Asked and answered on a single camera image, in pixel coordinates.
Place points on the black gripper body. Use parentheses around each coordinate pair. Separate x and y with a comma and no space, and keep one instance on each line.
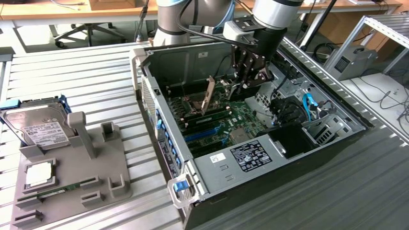
(270,43)

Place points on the GPU card with metal bracket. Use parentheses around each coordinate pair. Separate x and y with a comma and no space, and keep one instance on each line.
(209,95)

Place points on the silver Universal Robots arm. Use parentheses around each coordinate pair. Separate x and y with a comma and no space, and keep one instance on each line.
(275,12)

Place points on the green motherboard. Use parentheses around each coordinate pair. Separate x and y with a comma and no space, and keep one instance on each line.
(238,112)

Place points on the black stand pole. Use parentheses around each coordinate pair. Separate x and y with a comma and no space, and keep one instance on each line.
(319,21)

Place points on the CPU socket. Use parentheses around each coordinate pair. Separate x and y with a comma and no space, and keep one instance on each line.
(194,104)

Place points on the black RAM stick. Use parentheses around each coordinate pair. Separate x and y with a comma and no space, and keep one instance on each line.
(209,118)

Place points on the large cardboard panel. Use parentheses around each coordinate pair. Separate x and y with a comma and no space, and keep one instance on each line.
(348,26)

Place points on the silver chipset heatsink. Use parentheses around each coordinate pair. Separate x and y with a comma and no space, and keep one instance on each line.
(241,135)

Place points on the grey control box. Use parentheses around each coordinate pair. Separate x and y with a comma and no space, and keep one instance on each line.
(355,63)

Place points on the metal disk bay cage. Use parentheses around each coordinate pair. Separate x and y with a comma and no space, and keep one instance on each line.
(330,129)

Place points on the blue expansion slot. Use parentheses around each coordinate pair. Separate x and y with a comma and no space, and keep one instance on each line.
(202,135)

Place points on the black and white label sticker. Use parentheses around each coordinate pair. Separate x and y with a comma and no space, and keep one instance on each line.
(251,155)

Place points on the black expansion slot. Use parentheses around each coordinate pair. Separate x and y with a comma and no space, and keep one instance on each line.
(206,146)

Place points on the small white sticker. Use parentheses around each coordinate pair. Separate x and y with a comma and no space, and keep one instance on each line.
(218,158)

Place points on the open black PC case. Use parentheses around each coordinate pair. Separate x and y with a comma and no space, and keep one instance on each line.
(319,175)

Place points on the brown cardboard box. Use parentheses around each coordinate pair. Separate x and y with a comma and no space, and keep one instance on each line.
(113,4)

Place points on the black office chair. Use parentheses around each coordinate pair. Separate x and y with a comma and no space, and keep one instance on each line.
(89,32)

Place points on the wooden desk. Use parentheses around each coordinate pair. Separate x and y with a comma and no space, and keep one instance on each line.
(65,12)

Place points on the hard disk with blue caddy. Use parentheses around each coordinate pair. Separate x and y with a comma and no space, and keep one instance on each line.
(38,127)

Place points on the grey parts rack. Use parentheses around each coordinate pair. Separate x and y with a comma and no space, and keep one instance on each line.
(74,179)

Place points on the green RAM stick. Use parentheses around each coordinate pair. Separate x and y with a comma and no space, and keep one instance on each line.
(61,190)

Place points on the silver CPU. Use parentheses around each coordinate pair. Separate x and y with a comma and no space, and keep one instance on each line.
(39,173)

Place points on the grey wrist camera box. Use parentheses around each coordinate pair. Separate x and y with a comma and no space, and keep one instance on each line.
(238,30)

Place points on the aluminium profile frame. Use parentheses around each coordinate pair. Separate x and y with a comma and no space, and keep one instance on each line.
(383,26)

